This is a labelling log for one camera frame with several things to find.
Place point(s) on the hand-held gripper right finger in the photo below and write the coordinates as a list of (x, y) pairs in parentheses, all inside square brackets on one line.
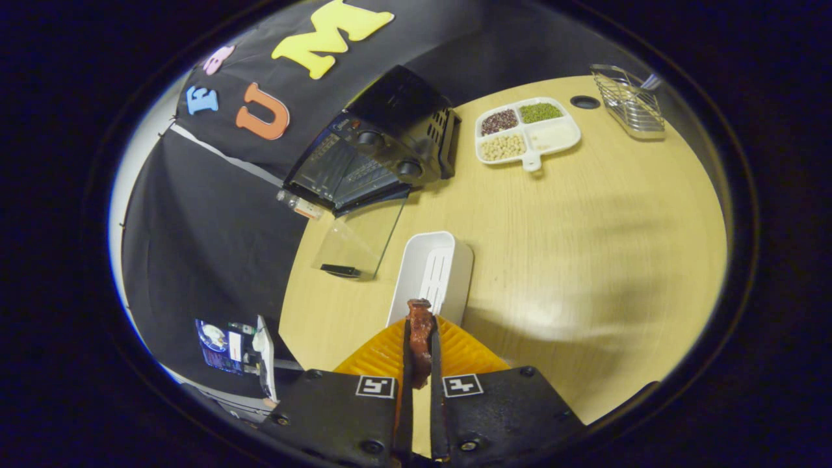
[(500, 416)]

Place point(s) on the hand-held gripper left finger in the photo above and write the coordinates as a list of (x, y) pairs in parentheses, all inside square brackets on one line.
[(344, 416)]

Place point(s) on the red meat slice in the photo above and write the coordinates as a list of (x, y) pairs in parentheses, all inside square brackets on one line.
[(420, 331)]

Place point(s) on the black toaster oven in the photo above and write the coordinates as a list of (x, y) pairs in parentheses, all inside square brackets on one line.
[(390, 123)]

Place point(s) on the white flat panel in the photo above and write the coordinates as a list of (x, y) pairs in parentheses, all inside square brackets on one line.
[(266, 357)]

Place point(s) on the dark printed box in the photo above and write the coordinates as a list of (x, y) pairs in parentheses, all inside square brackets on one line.
[(218, 344)]

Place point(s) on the white rectangular tray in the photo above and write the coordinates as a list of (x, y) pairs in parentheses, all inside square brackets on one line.
[(416, 273)]

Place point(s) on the small clear bottle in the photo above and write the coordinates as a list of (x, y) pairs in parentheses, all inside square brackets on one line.
[(300, 205)]

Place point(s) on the white divided dish with beans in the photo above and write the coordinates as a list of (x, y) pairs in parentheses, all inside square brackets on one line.
[(546, 135)]

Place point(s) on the black round table grommet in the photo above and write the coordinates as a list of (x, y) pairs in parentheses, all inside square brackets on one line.
[(585, 102)]

